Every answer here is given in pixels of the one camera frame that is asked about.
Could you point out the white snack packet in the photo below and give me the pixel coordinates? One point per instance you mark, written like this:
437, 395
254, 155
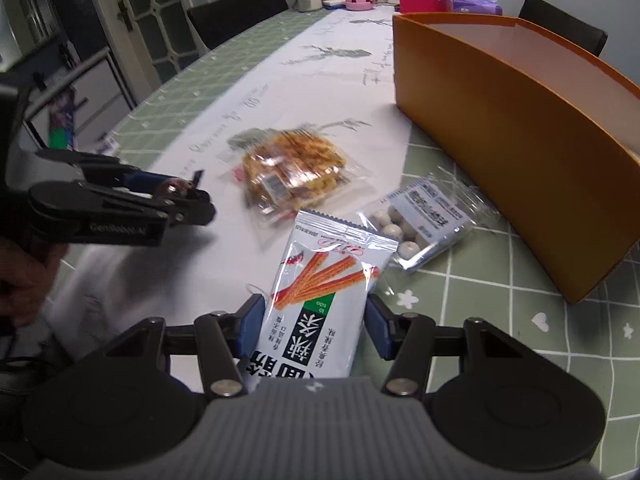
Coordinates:
320, 310

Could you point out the purple plastic bag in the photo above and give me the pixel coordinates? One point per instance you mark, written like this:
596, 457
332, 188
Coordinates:
475, 2

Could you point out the white cabinet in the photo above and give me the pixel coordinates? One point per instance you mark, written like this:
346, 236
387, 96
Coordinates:
95, 95

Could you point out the person's left hand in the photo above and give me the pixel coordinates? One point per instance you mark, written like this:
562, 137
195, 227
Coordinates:
25, 285

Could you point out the black chair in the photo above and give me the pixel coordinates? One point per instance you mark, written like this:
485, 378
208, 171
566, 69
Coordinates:
565, 20
235, 15

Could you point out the orange cardboard box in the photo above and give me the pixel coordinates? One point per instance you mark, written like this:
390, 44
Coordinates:
500, 160

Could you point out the clear bag of fried snacks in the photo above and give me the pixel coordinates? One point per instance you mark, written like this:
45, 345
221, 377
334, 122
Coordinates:
295, 165

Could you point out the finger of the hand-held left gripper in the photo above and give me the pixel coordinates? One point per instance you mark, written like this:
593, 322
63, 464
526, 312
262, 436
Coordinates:
142, 179
145, 205

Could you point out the green checkered tablecloth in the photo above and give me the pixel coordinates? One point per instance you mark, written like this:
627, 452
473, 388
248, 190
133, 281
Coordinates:
500, 310

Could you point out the white printed table runner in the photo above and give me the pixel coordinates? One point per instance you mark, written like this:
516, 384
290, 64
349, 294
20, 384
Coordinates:
300, 85

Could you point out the pink round gadget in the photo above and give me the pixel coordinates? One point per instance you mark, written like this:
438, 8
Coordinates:
360, 0

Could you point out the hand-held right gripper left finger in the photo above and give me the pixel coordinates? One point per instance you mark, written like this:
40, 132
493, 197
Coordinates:
251, 327

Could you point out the clear bag of white balls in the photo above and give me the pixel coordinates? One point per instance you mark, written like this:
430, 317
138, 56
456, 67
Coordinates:
430, 210

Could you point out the glass panel door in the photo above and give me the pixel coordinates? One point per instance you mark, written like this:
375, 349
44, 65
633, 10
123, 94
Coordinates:
150, 25

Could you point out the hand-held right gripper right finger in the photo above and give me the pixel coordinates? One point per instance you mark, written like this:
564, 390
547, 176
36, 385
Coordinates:
380, 327

